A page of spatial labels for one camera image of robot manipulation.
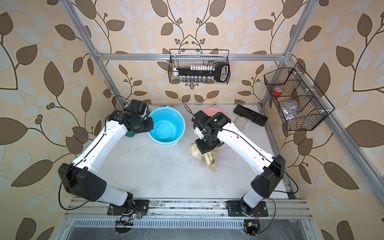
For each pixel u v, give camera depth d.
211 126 0.49
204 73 0.85
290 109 0.74
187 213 0.74
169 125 0.99
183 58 0.91
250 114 1.12
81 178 0.40
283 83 0.89
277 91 0.87
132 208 0.70
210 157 0.70
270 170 0.41
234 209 0.74
